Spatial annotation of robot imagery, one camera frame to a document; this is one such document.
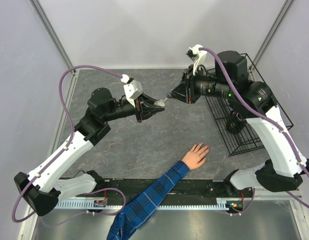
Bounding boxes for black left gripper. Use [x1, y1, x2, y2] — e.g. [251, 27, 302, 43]
[103, 92, 165, 123]

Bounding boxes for slotted cable duct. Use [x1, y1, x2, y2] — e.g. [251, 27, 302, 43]
[54, 197, 244, 211]

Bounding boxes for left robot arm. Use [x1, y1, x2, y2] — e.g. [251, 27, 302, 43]
[14, 87, 165, 217]

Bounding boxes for person's bare hand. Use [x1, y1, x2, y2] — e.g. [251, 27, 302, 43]
[181, 142, 210, 170]

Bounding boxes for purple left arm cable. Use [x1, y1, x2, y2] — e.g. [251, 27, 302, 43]
[11, 65, 125, 223]

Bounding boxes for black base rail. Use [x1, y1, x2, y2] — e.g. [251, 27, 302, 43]
[75, 177, 254, 202]

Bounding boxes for black wire dish rack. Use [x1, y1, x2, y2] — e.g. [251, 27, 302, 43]
[199, 50, 281, 156]

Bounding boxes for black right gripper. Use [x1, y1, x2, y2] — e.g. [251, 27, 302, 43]
[167, 64, 234, 104]

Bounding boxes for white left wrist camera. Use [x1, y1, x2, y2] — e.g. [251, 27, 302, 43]
[120, 74, 143, 108]

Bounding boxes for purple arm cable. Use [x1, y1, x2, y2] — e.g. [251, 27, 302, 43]
[11, 65, 125, 223]
[199, 47, 309, 213]

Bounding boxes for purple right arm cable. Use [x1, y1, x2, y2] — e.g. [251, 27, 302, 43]
[199, 47, 309, 213]

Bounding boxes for black cup in rack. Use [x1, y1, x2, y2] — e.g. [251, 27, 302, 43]
[226, 111, 247, 135]

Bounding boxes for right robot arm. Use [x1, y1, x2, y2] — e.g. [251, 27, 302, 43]
[168, 45, 309, 197]

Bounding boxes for blue plaid sleeved forearm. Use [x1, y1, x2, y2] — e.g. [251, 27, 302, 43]
[106, 160, 190, 240]

